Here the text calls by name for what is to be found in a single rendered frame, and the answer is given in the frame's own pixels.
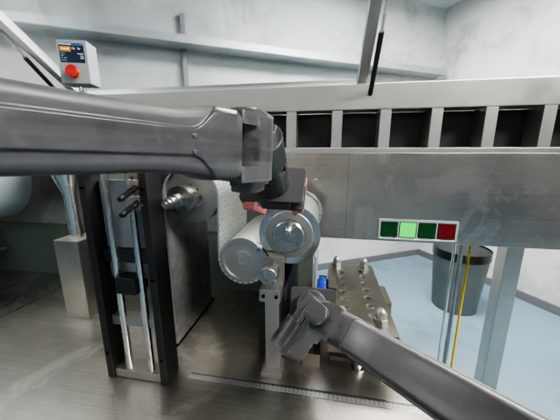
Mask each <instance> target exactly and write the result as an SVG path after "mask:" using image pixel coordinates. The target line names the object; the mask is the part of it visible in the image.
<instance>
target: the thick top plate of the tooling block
mask: <svg viewBox="0 0 560 420"><path fill-rule="evenodd" d="M332 265H333V264H332V263H328V266H327V280H328V274H329V273H330V274H336V284H337V294H336V305H337V306H339V307H340V306H342V307H345V308H346V310H347V312H348V313H351V314H352V315H354V316H356V317H358V318H360V319H362V320H363V321H365V322H366V323H369V324H370V325H372V326H373V318H374V315H375V312H376V310H377V309H378V308H384V309H385V310H386V312H387V320H388V322H387V324H388V328H387V329H385V330H381V329H379V330H381V331H383V332H385V333H386V334H388V335H390V336H392V337H394V338H396V339H398V340H399V336H398V332H397V329H396V328H395V325H394V322H393V319H392V317H391V314H390V312H389V310H388V306H387V304H386V302H385V299H384V296H383V293H382V291H381V288H380V287H379V284H378V280H377V278H376V276H375V273H374V271H373V267H372V266H368V271H367V272H362V271H359V270H358V268H359V265H353V264H341V267H342V268H341V269H339V270H335V269H332ZM327 351H328V352H334V353H340V352H339V351H338V350H337V349H336V348H335V347H333V346H331V345H329V344H327Z"/></svg>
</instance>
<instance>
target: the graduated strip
mask: <svg viewBox="0 0 560 420"><path fill-rule="evenodd" d="M187 378H189V379H194V380H200V381H205V382H211V383H221V384H227V385H233V386H239V387H244V388H254V389H260V390H266V391H271V392H277V393H287V394H292V395H298V396H304V397H310V398H320V399H326V400H331V401H337V402H342V403H353V404H358V405H364V406H369V407H375V408H386V409H391V410H397V411H403V412H408V413H418V414H424V415H426V414H425V412H423V411H421V410H420V409H419V408H417V407H416V406H414V405H413V404H411V403H406V402H395V401H389V400H383V399H378V398H372V397H361V396H355V395H350V394H344V393H338V392H327V391H322V390H316V389H310V388H304V387H294V386H288V385H282V384H276V383H270V382H259V381H253V380H247V379H242V378H236V377H225V376H219V375H214V374H208V373H202V372H190V374H189V375H188V377H187Z"/></svg>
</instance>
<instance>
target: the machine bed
mask: <svg viewBox="0 0 560 420"><path fill-rule="evenodd" d="M129 333H130V339H131V345H132V357H133V358H141V359H147V352H146V345H145V338H144V331H143V327H134V326H129ZM176 343H177V342H176ZM177 360H178V371H177V373H176V375H175V376H174V378H173V379H172V381H171V382H170V383H169V384H168V386H163V385H161V383H160V382H152V381H147V380H141V379H136V378H130V377H120V376H116V377H109V376H108V367H107V362H106V356H105V351H104V346H103V335H102V330H101V325H100V320H99V314H98V313H97V314H96V315H95V316H93V317H91V318H83V317H69V316H68V315H67V311H66V306H65V302H64V297H63V289H62V287H60V288H58V289H56V290H54V291H52V292H50V293H49V294H47V295H45V296H43V297H40V298H39V299H37V300H35V301H33V302H30V303H29V304H27V305H25V306H23V307H20V308H19V309H17V310H15V311H13V312H10V313H9V314H7V315H5V316H3V317H0V420H433V419H432V418H431V417H429V416H428V415H427V414H426V413H425V414H426V415H424V414H418V413H413V412H403V411H397V410H391V409H386V408H380V407H369V406H364V405H358V404H353V403H347V402H337V401H331V400H326V399H320V398H315V397H304V396H298V395H292V394H287V393H281V392H271V391H266V390H260V389H254V388H249V387H239V386H233V385H227V384H221V383H215V382H205V381H200V380H194V379H189V378H188V375H189V374H190V372H197V373H208V374H214V375H219V376H225V377H231V378H242V379H247V380H253V381H259V382H265V383H276V384H282V385H288V386H294V387H299V388H310V389H316V390H322V391H327V392H333V393H344V394H350V395H355V396H361V397H367V398H378V399H383V400H389V401H395V402H401V403H410V402H409V401H408V400H407V399H405V398H404V397H402V396H401V395H399V394H398V393H397V392H395V391H393V390H392V389H391V388H390V387H389V386H387V385H386V384H384V383H383V382H381V381H380V380H379V379H377V378H376V377H374V376H373V375H372V374H371V373H370V372H368V371H365V370H364V373H362V374H356V373H354V372H353V371H352V370H351V362H342V361H336V360H330V352H328V344H327V343H326V342H324V341H323V340H322V339H321V342H320V364H319V368H315V367H304V366H303V360H301V361H300V362H295V361H293V360H292V359H290V358H289V357H286V356H285V359H284V364H283V368H282V376H281V379H276V378H270V377H261V371H262V368H263V363H264V360H265V357H261V356H259V321H258V292H253V291H243V290H234V289H225V288H215V287H212V301H211V302H210V303H209V304H208V306H207V307H206V308H205V310H204V311H203V312H202V314H201V315H200V316H199V318H198V319H197V321H196V322H195V323H194V324H193V325H192V326H191V328H190V329H189V330H188V331H187V333H186V334H185V336H184V337H183V338H182V340H181V341H180V342H179V344H177Z"/></svg>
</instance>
